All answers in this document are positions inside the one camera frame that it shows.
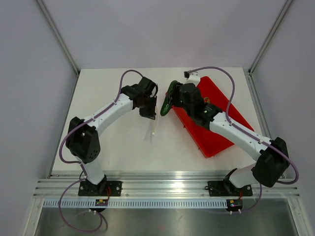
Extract green cucumber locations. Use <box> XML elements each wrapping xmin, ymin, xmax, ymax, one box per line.
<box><xmin>159</xmin><ymin>81</ymin><xmax>178</xmax><ymax>117</ymax></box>

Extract clear zip top bag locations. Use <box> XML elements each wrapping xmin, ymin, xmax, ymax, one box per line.
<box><xmin>144</xmin><ymin>118</ymin><xmax>158</xmax><ymax>143</ymax></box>

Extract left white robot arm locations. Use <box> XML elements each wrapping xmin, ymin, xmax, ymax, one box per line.
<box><xmin>65</xmin><ymin>77</ymin><xmax>158</xmax><ymax>196</ymax></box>

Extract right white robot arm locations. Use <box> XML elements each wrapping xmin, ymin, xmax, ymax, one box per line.
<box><xmin>160</xmin><ymin>80</ymin><xmax>289</xmax><ymax>195</ymax></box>

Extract red plastic tray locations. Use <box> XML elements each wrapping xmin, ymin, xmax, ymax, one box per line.
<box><xmin>172</xmin><ymin>77</ymin><xmax>257</xmax><ymax>158</ymax></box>

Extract left small circuit board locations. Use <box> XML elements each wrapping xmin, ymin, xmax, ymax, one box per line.
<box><xmin>95</xmin><ymin>199</ymin><xmax>108</xmax><ymax>207</ymax></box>

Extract small circuit board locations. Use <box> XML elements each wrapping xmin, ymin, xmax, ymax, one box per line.
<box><xmin>95</xmin><ymin>199</ymin><xmax>108</xmax><ymax>207</ymax></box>
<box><xmin>227</xmin><ymin>199</ymin><xmax>243</xmax><ymax>209</ymax></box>

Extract right small circuit board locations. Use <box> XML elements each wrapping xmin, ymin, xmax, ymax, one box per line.
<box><xmin>227</xmin><ymin>199</ymin><xmax>243</xmax><ymax>209</ymax></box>

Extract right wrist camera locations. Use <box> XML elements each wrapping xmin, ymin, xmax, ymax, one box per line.
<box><xmin>184</xmin><ymin>71</ymin><xmax>201</xmax><ymax>86</ymax></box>

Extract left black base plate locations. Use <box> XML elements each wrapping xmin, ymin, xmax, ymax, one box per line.
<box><xmin>78</xmin><ymin>181</ymin><xmax>122</xmax><ymax>197</ymax></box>

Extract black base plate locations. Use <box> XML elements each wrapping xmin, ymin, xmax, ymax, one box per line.
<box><xmin>78</xmin><ymin>181</ymin><xmax>122</xmax><ymax>197</ymax></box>
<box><xmin>204</xmin><ymin>180</ymin><xmax>253</xmax><ymax>197</ymax></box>

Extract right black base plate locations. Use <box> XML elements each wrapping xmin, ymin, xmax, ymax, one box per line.
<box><xmin>204</xmin><ymin>180</ymin><xmax>253</xmax><ymax>197</ymax></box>

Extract right aluminium frame post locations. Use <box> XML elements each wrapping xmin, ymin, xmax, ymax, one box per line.
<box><xmin>248</xmin><ymin>0</ymin><xmax>294</xmax><ymax>76</ymax></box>

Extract aluminium frame post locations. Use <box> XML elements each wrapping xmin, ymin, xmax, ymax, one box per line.
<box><xmin>248</xmin><ymin>0</ymin><xmax>294</xmax><ymax>76</ymax></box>
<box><xmin>34</xmin><ymin>0</ymin><xmax>80</xmax><ymax>78</ymax></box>

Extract aluminium mounting rail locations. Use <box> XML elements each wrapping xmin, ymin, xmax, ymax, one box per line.
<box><xmin>32</xmin><ymin>171</ymin><xmax>301</xmax><ymax>199</ymax></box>

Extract white slotted cable duct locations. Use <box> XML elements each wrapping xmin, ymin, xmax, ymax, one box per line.
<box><xmin>43</xmin><ymin>199</ymin><xmax>227</xmax><ymax>209</ymax></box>

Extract left aluminium frame post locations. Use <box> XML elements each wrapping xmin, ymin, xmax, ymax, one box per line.
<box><xmin>34</xmin><ymin>0</ymin><xmax>80</xmax><ymax>78</ymax></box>

